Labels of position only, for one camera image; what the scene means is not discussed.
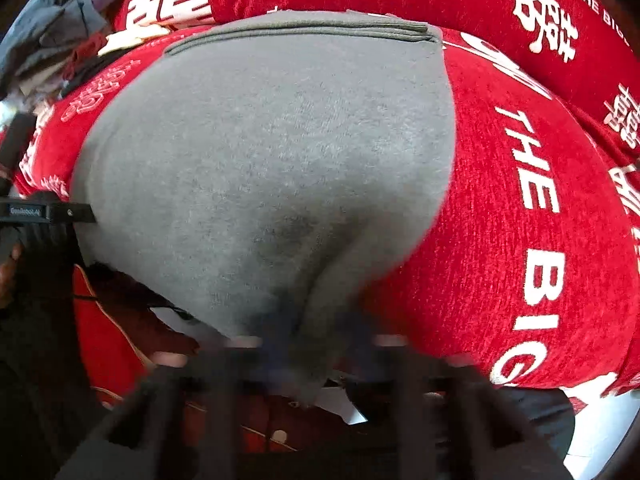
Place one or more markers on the person's left hand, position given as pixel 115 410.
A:
pixel 7 275

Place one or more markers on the white paper sheet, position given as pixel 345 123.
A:
pixel 342 405

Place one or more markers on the person's black pants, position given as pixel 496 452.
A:
pixel 35 385

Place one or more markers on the pile of dark clothes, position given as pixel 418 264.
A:
pixel 55 25

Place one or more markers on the red printed sofa seat cover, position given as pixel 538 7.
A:
pixel 500 260

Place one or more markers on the white crumpled cloth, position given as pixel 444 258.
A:
pixel 130 40

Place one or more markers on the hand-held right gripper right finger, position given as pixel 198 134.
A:
pixel 362 350

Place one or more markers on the red gold-trimmed floor item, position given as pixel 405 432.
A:
pixel 105 340

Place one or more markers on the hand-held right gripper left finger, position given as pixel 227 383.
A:
pixel 272 350

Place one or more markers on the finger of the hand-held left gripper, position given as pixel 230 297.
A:
pixel 17 150

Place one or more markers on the grey knit sweater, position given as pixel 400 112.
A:
pixel 260 160

